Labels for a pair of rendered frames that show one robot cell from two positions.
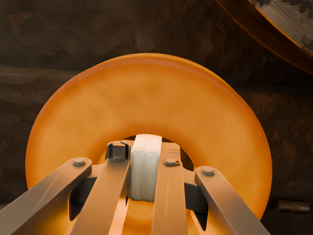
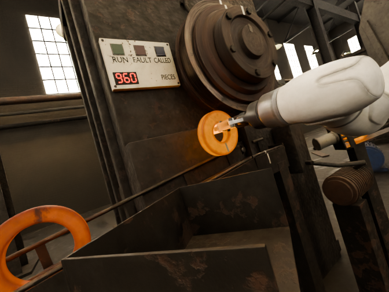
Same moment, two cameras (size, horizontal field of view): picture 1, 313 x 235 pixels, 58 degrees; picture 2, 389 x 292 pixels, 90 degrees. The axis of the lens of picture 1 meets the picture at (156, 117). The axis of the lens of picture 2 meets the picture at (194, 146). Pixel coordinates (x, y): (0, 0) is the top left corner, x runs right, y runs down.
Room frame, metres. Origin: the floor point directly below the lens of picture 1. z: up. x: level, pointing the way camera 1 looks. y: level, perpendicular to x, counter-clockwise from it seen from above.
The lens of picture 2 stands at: (-0.32, 0.45, 0.79)
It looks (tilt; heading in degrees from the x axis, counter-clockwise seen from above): 2 degrees up; 326
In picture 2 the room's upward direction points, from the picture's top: 16 degrees counter-clockwise
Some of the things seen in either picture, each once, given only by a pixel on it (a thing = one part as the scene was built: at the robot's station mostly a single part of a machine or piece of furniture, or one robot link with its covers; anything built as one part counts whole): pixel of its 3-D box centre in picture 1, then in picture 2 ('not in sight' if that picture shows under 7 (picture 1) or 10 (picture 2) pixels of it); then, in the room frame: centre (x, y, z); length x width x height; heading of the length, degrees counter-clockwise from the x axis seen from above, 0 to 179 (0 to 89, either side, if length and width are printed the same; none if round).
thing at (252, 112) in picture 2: not in sight; (253, 116); (0.01, 0.01, 0.84); 0.09 x 0.08 x 0.07; 178
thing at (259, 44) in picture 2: not in sight; (248, 44); (0.10, -0.20, 1.11); 0.28 x 0.06 x 0.28; 88
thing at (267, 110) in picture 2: not in sight; (276, 109); (-0.06, 0.01, 0.83); 0.09 x 0.06 x 0.09; 88
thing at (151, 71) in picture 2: not in sight; (143, 65); (0.31, 0.14, 1.15); 0.26 x 0.02 x 0.18; 88
